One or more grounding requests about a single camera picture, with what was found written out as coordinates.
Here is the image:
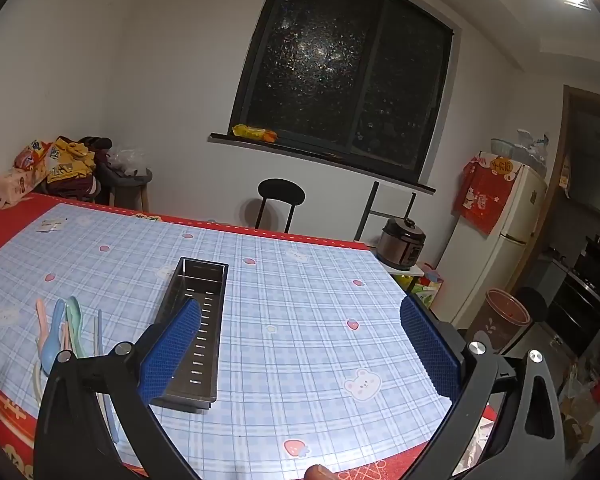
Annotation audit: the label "stainless steel utensil tray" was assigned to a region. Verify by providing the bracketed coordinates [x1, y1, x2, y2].
[149, 257, 230, 414]

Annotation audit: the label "cream refrigerator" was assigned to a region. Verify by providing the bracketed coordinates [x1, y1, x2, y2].
[437, 160, 548, 332]

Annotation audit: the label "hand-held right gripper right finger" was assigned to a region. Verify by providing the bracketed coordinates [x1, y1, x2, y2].
[399, 295, 566, 480]

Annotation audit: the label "green bowl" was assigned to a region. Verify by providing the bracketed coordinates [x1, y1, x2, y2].
[490, 137, 518, 161]

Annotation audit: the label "yellow printed cloth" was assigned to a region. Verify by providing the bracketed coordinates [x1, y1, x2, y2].
[47, 137, 98, 183]

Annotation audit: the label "dark window sill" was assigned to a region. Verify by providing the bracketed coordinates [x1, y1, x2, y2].
[209, 132, 437, 196]

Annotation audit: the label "black metal frame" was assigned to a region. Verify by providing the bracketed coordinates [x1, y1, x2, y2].
[354, 181, 417, 243]

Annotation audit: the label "green spoon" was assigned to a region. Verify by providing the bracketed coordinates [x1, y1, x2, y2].
[66, 297, 87, 359]

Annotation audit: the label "grey stool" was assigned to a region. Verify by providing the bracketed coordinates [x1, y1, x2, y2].
[97, 167, 153, 211]

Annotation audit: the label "black oven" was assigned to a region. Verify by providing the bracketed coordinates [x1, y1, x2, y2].
[547, 237, 600, 356]

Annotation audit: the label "black round chair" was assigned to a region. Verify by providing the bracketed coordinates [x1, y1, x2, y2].
[255, 178, 306, 234]

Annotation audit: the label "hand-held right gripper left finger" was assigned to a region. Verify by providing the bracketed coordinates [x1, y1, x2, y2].
[32, 299, 206, 480]

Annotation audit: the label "clear plastic bags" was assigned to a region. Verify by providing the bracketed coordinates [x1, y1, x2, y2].
[515, 130, 552, 166]

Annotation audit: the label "brown trash bin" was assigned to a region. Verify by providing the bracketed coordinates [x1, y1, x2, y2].
[467, 288, 531, 353]

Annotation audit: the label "brown pressure cooker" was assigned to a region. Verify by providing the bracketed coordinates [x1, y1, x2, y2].
[376, 217, 427, 272]

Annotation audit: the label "black stool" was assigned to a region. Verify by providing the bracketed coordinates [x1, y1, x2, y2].
[517, 287, 548, 327]

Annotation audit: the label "white side table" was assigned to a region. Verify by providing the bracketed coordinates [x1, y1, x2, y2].
[380, 260, 427, 283]

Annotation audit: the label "yellow snack packet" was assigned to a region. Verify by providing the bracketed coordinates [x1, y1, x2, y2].
[231, 124, 278, 142]

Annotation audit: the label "orange snack bag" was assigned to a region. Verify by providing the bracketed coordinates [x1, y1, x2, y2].
[14, 140, 53, 171]

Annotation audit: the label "pink tissue pack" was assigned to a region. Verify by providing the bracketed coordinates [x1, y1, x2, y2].
[0, 167, 48, 208]

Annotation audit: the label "blue plaid tablecloth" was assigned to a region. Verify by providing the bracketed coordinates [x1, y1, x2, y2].
[0, 203, 473, 477]

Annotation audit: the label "crumpled clear plastic bag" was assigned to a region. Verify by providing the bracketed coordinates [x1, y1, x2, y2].
[107, 147, 146, 178]

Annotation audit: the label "red printed cloth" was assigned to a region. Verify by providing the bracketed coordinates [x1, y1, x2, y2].
[452, 156, 523, 236]

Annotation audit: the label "dark window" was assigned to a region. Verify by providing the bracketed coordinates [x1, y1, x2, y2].
[228, 0, 463, 184]

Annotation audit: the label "brown door frame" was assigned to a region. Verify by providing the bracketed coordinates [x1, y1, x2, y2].
[547, 84, 600, 241]

